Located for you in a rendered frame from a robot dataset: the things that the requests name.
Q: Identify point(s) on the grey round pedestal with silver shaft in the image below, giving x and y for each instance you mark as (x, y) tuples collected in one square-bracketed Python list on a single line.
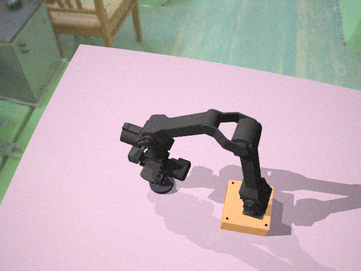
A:
[(163, 188)]

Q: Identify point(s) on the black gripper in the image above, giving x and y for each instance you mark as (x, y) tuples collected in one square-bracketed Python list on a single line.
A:
[(178, 169)]

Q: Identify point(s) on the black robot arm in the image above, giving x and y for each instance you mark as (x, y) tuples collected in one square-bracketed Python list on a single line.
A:
[(158, 133)]

